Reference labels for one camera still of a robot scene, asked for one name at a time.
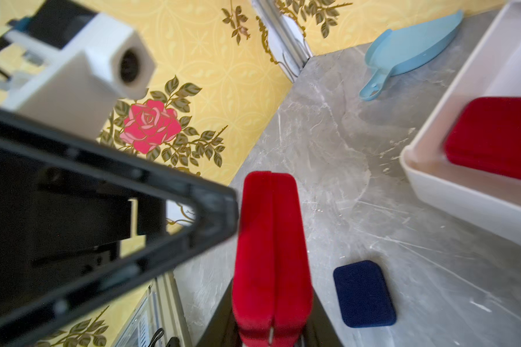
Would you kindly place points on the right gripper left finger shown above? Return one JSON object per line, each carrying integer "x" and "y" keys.
{"x": 222, "y": 330}

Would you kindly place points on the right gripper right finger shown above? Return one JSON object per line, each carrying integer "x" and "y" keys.
{"x": 318, "y": 331}

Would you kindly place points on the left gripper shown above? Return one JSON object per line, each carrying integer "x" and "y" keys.
{"x": 82, "y": 224}

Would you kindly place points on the red brooch box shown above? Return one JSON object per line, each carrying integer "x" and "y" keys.
{"x": 272, "y": 292}
{"x": 487, "y": 136}

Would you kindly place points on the three-drawer storage cabinet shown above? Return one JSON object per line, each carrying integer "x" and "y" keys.
{"x": 490, "y": 201}

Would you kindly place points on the navy brooch box right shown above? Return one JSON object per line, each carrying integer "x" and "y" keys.
{"x": 363, "y": 296}

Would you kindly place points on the blue dustpan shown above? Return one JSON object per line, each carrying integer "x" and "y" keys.
{"x": 396, "y": 52}

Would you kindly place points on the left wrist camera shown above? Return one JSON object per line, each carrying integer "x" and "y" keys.
{"x": 90, "y": 61}

